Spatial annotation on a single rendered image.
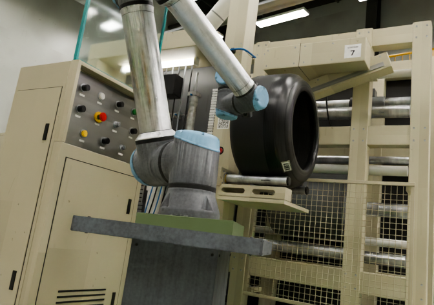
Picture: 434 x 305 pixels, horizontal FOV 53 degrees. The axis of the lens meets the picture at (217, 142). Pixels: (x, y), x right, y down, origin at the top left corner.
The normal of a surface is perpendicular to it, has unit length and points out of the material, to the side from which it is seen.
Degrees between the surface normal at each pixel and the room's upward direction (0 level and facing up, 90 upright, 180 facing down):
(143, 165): 111
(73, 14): 90
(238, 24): 90
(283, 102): 81
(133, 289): 90
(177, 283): 90
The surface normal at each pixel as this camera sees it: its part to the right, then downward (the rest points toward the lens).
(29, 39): 0.77, -0.05
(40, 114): -0.48, -0.26
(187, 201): 0.02, -0.55
